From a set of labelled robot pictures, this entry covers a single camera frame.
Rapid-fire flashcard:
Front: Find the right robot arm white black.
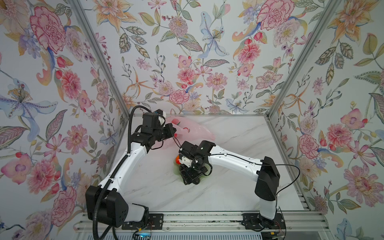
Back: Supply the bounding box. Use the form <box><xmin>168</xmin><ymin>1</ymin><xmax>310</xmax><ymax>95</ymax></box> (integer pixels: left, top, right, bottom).
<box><xmin>176</xmin><ymin>141</ymin><xmax>280</xmax><ymax>229</ymax></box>

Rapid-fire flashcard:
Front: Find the left aluminium corner post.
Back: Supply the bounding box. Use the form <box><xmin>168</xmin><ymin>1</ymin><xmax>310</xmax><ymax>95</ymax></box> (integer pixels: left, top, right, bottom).
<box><xmin>69</xmin><ymin>0</ymin><xmax>129</xmax><ymax>119</ymax></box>

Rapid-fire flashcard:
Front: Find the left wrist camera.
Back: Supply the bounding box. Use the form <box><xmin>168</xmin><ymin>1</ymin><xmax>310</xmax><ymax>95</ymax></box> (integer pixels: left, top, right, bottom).
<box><xmin>155</xmin><ymin>109</ymin><xmax>167</xmax><ymax>120</ymax></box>

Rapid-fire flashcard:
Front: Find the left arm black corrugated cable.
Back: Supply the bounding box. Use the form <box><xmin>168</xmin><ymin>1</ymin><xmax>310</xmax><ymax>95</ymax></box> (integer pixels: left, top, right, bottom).
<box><xmin>91</xmin><ymin>104</ymin><xmax>154</xmax><ymax>240</ymax></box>

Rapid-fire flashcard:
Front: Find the aluminium corner post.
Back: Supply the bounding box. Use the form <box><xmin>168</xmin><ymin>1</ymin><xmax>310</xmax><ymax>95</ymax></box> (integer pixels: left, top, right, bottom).
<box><xmin>69</xmin><ymin>0</ymin><xmax>129</xmax><ymax>119</ymax></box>
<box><xmin>266</xmin><ymin>0</ymin><xmax>342</xmax><ymax>120</ymax></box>

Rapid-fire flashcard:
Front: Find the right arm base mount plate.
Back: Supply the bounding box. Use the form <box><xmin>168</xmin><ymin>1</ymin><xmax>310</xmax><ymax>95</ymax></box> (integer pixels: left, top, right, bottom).
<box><xmin>241</xmin><ymin>213</ymin><xmax>286</xmax><ymax>232</ymax></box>

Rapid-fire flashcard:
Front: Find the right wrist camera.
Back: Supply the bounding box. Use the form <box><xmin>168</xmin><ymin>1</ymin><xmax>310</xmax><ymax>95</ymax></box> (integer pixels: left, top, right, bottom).
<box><xmin>179</xmin><ymin>155</ymin><xmax>193</xmax><ymax>168</ymax></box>

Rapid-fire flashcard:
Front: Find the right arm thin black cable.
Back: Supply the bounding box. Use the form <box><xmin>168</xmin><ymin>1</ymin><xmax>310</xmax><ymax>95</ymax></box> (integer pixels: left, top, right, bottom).
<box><xmin>172</xmin><ymin>134</ymin><xmax>301</xmax><ymax>240</ymax></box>

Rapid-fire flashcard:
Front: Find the light green fruit plate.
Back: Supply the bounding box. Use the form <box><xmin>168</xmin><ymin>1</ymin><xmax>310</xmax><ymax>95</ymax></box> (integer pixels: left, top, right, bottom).
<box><xmin>178</xmin><ymin>159</ymin><xmax>213</xmax><ymax>185</ymax></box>

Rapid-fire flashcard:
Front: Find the orange mango fruit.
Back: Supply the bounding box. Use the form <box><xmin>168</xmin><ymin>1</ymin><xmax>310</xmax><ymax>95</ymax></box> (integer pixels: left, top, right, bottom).
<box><xmin>175</xmin><ymin>156</ymin><xmax>181</xmax><ymax>165</ymax></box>

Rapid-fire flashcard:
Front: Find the right aluminium corner post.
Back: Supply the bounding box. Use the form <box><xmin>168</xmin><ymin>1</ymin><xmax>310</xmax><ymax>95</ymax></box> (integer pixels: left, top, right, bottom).
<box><xmin>266</xmin><ymin>0</ymin><xmax>342</xmax><ymax>120</ymax></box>

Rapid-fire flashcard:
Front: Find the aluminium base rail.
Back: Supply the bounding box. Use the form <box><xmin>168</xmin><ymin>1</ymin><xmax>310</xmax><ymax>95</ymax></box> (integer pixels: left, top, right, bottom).
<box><xmin>73</xmin><ymin>210</ymin><xmax>331</xmax><ymax>233</ymax></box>

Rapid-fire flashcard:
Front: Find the pink plastic bag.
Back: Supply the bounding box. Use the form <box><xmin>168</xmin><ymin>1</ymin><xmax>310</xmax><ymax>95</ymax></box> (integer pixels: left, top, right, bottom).
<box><xmin>166</xmin><ymin>116</ymin><xmax>216</xmax><ymax>145</ymax></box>

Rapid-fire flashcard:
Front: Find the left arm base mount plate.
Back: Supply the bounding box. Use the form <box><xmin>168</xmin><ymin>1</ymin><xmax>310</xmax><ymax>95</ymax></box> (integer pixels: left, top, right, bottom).
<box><xmin>121</xmin><ymin>214</ymin><xmax>164</xmax><ymax>231</ymax></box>

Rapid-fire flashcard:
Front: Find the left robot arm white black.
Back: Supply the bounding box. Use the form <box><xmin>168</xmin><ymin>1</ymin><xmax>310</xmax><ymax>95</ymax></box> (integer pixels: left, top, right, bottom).
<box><xmin>85</xmin><ymin>110</ymin><xmax>176</xmax><ymax>232</ymax></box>

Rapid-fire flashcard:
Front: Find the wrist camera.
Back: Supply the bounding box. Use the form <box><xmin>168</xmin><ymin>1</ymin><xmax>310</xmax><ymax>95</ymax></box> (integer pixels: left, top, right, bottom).
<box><xmin>179</xmin><ymin>155</ymin><xmax>193</xmax><ymax>168</ymax></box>
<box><xmin>155</xmin><ymin>109</ymin><xmax>167</xmax><ymax>120</ymax></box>

